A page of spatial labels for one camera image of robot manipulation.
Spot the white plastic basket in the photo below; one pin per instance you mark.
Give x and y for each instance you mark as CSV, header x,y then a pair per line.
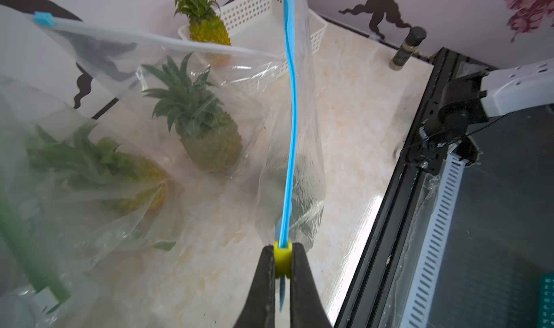
x,y
256,25

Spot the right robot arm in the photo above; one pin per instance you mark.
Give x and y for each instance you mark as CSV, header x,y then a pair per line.
x,y
476,98

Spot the back green-zip bag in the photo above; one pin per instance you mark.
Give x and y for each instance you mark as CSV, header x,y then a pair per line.
x,y
54,233

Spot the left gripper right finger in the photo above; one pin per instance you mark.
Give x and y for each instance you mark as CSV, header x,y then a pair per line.
x,y
306,309

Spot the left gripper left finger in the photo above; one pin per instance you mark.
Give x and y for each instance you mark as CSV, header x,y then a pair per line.
x,y
259,308

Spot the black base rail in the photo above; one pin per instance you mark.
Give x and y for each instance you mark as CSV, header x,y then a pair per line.
x,y
497,268

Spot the white vent strip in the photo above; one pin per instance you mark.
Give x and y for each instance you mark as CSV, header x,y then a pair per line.
x,y
423,285

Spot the blue-zip bag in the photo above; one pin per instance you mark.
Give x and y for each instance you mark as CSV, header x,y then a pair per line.
x,y
292,190

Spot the back right zip bag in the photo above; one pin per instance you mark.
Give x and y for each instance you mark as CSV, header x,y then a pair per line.
x,y
113,57

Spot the brown spice jar right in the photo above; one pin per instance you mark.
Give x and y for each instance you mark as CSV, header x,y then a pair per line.
x,y
414,38

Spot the pineapple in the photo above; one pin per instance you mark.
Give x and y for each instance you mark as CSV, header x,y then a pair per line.
x,y
205,25
208,133
88,165

